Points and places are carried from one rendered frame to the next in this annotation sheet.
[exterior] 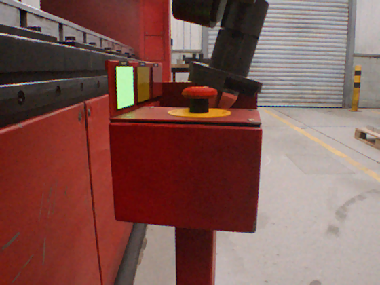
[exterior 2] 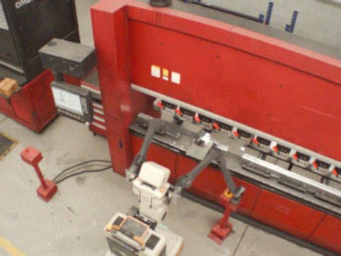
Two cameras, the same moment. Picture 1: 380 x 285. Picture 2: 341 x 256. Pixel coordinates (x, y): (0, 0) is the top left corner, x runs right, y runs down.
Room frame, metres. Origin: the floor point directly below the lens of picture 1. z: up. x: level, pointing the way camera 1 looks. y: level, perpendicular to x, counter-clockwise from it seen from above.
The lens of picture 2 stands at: (0.66, -1.89, 3.52)
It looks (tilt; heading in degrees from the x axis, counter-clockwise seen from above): 45 degrees down; 118
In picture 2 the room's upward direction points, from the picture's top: 1 degrees clockwise
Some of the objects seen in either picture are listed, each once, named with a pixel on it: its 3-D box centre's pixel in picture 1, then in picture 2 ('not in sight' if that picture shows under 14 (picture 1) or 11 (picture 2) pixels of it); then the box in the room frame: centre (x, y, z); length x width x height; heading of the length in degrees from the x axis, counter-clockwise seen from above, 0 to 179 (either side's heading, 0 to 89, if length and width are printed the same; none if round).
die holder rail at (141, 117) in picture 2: not in sight; (158, 125); (-0.64, 0.35, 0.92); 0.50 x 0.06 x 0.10; 1
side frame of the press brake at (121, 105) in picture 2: not in sight; (133, 87); (-1.07, 0.52, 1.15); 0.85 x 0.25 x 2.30; 91
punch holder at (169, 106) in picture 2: not in sight; (169, 105); (-0.52, 0.35, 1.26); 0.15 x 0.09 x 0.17; 1
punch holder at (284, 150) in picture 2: not in sight; (282, 149); (0.68, 0.36, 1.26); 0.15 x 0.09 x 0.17; 1
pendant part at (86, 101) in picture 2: not in sight; (73, 100); (-1.28, -0.20, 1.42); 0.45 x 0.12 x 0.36; 5
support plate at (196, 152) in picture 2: not in sight; (200, 148); (-0.09, 0.21, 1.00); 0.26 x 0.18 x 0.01; 91
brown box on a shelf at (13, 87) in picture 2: not in sight; (6, 86); (-2.63, -0.13, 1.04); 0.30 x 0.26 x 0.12; 179
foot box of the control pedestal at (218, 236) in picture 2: not in sight; (220, 230); (0.40, -0.04, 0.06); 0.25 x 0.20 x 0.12; 79
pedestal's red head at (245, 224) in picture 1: (197, 130); (232, 197); (0.40, -0.01, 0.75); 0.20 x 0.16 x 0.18; 169
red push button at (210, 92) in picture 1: (199, 102); not in sight; (0.35, -0.01, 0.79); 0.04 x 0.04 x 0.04
